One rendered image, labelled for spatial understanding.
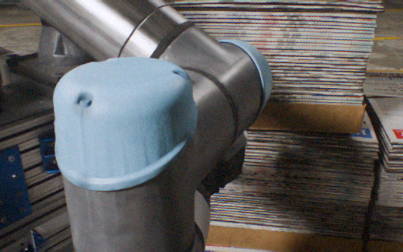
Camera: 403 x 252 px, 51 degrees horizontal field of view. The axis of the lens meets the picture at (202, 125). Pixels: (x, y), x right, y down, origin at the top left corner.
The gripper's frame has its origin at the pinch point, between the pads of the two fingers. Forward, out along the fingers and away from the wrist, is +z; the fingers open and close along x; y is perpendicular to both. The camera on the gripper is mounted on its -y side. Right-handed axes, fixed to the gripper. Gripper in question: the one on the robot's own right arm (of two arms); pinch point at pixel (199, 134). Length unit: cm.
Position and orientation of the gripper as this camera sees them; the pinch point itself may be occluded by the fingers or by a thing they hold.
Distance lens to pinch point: 56.4
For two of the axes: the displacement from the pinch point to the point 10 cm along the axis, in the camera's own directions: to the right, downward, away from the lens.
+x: -9.9, -0.6, 1.2
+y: 0.0, -9.1, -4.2
